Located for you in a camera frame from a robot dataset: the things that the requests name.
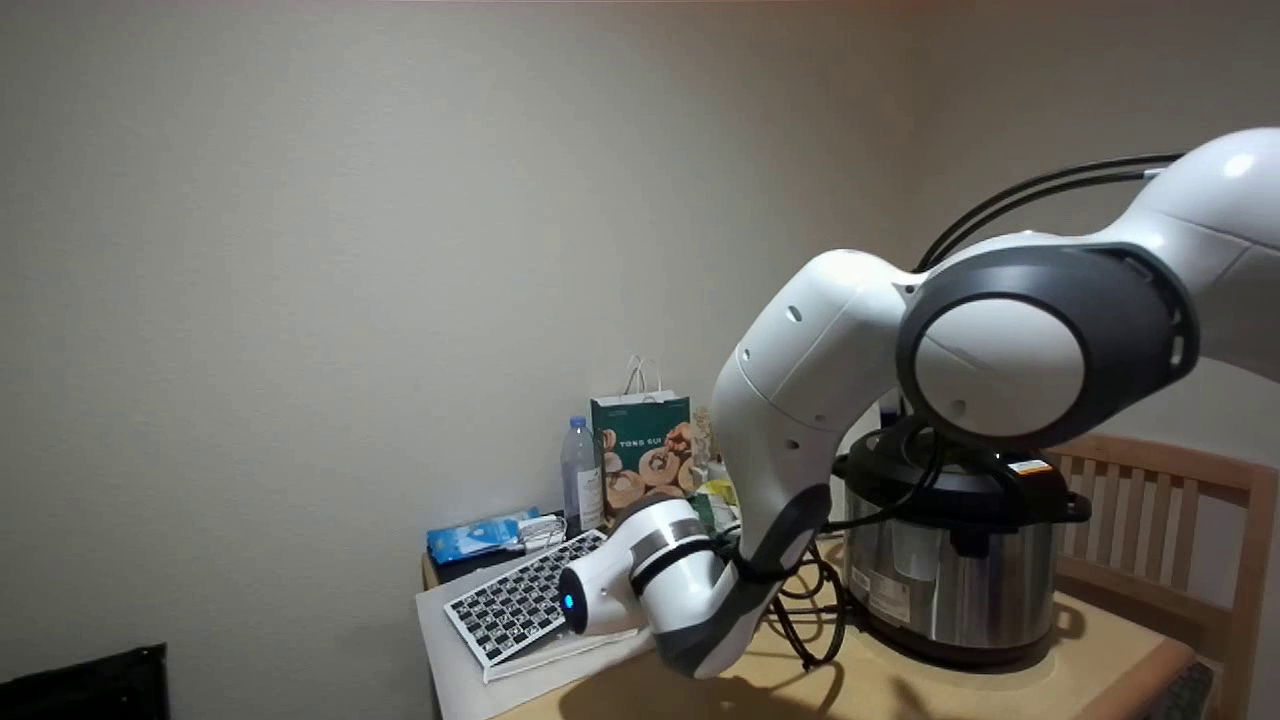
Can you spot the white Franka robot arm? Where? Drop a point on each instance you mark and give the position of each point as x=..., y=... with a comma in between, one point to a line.
x=824, y=347

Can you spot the steel cooker with black lid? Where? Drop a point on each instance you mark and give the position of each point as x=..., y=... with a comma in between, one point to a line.
x=947, y=573

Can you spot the green paper gift bag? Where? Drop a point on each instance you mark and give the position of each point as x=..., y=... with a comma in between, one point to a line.
x=643, y=447

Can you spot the clear plastic water bottle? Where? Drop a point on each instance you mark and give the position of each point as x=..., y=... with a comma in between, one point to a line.
x=576, y=480

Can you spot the yellowish snack bag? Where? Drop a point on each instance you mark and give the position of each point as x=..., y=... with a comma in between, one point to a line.
x=716, y=506

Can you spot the blue wipes packet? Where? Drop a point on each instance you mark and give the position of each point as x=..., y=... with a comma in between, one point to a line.
x=481, y=536

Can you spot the black-white patterned flat box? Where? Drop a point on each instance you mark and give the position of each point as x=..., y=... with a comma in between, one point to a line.
x=513, y=606

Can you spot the white flat printed sheet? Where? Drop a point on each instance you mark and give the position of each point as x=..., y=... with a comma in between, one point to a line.
x=452, y=666

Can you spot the wooden slatted chair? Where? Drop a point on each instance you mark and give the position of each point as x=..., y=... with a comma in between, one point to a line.
x=1173, y=521

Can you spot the black monitor corner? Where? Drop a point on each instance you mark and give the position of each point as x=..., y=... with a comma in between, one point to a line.
x=81, y=685

